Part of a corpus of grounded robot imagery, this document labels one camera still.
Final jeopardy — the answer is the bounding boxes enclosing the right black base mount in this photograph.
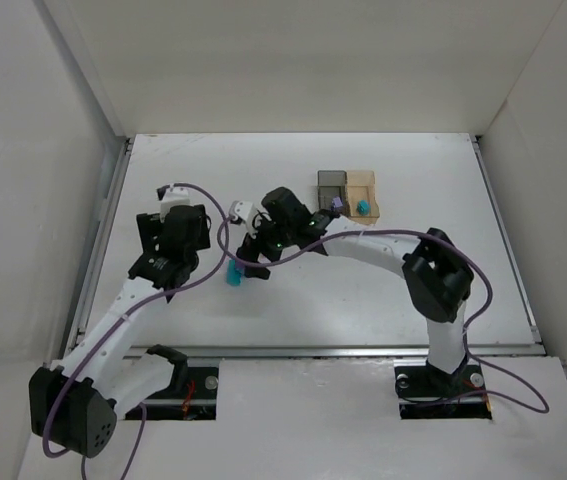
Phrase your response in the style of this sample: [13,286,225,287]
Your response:
[394,364,492,420]

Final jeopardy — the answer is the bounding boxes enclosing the teal lego brick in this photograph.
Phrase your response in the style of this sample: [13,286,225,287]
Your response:
[356,200,371,216]

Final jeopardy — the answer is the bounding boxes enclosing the grey transparent container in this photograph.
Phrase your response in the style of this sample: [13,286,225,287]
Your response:
[317,170,349,215]

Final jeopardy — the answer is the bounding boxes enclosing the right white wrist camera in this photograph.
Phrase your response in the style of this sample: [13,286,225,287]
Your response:
[228,200,258,236]

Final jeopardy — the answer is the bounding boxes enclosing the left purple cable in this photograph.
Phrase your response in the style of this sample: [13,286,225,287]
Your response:
[42,183,229,480]

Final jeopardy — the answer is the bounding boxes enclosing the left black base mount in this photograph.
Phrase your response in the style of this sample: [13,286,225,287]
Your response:
[143,345,219,421]

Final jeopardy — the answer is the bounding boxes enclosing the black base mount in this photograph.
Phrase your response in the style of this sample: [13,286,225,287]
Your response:
[394,364,492,420]
[143,345,219,421]

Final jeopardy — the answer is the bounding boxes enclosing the teal lego with purple arch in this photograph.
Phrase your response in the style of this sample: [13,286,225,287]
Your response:
[225,259,245,287]

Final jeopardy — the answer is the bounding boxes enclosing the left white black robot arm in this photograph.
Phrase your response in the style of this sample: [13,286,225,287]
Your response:
[28,205,210,458]

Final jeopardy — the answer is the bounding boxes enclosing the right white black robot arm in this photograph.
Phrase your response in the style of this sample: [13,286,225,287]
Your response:
[229,187,474,376]

